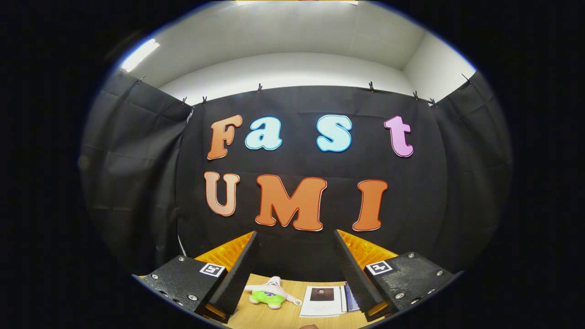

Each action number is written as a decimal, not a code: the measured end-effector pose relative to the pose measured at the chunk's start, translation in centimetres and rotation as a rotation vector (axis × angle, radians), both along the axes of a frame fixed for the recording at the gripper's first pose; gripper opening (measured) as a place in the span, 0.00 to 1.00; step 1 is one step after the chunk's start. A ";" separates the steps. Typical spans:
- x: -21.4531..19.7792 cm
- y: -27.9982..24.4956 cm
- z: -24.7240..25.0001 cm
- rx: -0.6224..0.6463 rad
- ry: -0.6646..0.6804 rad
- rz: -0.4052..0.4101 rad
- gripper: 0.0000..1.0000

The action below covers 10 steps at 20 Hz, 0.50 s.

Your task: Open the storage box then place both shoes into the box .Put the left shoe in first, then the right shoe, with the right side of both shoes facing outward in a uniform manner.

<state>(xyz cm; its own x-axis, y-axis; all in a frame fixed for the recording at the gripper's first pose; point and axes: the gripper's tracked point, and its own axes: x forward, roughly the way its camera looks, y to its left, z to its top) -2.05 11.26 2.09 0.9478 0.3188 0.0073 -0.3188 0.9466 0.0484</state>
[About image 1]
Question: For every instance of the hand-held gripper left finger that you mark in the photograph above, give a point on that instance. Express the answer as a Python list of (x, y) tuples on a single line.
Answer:
[(237, 278)]

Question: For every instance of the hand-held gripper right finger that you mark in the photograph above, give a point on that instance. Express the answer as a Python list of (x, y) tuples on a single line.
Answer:
[(354, 274)]

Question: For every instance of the blue book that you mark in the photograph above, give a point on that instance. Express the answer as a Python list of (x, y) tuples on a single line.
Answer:
[(351, 299)]

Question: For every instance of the pink and green plush toy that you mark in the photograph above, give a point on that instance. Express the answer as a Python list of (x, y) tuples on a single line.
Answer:
[(267, 297)]

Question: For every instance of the white portrait book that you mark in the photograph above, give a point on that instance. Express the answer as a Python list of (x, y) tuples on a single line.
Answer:
[(320, 308)]

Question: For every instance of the row of black cloth clips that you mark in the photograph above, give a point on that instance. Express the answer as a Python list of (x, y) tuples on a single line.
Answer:
[(259, 87)]

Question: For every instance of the ceiling light panel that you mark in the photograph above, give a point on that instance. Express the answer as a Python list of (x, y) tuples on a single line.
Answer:
[(297, 2), (139, 55)]

